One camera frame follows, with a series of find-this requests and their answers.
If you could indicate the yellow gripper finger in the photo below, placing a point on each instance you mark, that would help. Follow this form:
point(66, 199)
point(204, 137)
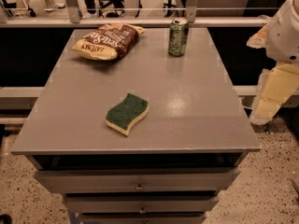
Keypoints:
point(274, 89)
point(258, 40)

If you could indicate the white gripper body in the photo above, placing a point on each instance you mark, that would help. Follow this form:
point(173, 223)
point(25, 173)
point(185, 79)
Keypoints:
point(282, 39)

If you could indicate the green and yellow sponge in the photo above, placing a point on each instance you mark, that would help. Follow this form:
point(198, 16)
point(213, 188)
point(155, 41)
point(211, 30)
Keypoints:
point(125, 115)

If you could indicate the brown chip bag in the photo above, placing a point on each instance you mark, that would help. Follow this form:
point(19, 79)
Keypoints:
point(108, 42)

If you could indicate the green soda can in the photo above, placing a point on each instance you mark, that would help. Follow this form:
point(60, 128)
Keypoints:
point(178, 35)

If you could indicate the grey drawer cabinet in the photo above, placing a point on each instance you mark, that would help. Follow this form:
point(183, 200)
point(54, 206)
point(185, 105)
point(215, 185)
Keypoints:
point(195, 119)

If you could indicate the top grey drawer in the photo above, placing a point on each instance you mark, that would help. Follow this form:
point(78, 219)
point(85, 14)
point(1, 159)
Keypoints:
point(126, 181)

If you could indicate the grey drawer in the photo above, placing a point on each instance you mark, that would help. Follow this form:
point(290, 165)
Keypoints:
point(142, 204)
point(158, 218)
point(126, 181)

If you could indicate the black office chair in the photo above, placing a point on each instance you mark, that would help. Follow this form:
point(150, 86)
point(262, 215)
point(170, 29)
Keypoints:
point(116, 0)

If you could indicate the metal railing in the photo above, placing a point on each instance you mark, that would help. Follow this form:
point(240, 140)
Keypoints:
point(147, 13)

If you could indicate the middle grey drawer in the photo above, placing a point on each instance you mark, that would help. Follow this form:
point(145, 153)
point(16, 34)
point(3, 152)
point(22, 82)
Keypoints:
point(142, 204)

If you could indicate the bottom grey drawer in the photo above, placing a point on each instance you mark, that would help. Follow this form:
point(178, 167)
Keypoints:
point(158, 218)

